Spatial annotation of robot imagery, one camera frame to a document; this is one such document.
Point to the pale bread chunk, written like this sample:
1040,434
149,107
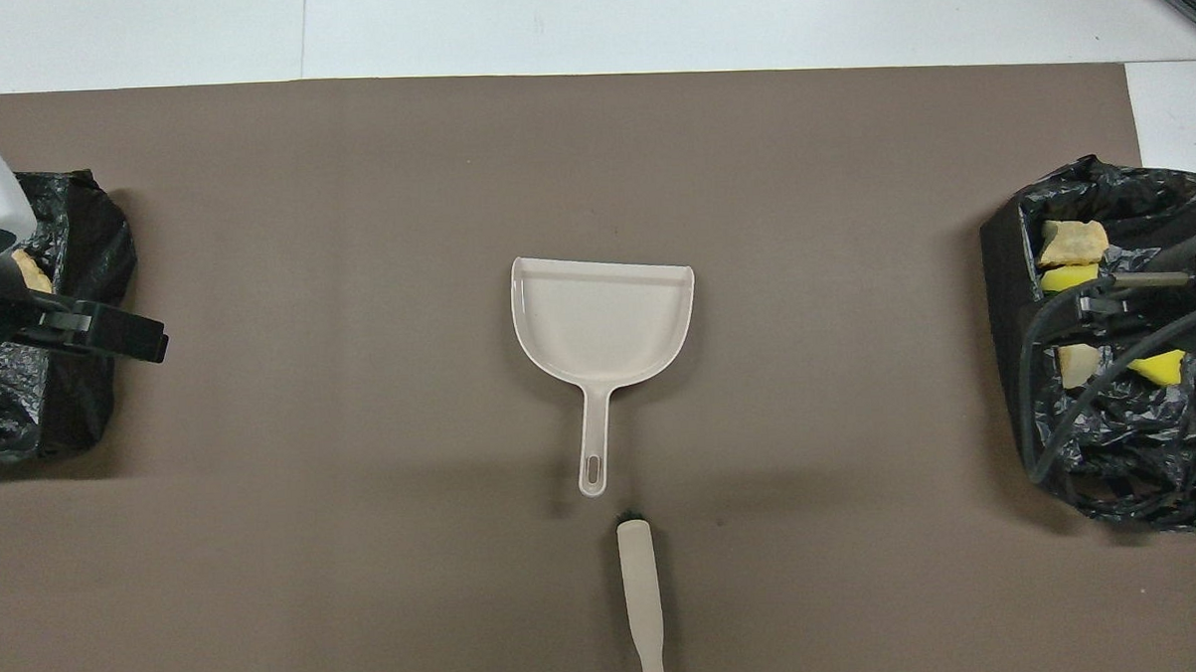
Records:
1078,361
1072,242

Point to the beige plastic dustpan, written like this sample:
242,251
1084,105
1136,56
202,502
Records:
602,316

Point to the black trash bag bin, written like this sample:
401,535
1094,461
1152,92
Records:
1100,189
87,244

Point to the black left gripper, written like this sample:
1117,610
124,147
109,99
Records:
0,312

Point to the brown table mat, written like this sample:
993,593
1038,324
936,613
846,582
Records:
356,235

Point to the small yellow sponge piece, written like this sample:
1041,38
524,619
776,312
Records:
1066,278
1161,366

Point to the beige hand brush black bristles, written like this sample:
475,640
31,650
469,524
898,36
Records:
641,583

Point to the orange white croissant piece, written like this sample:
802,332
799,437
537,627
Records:
31,271

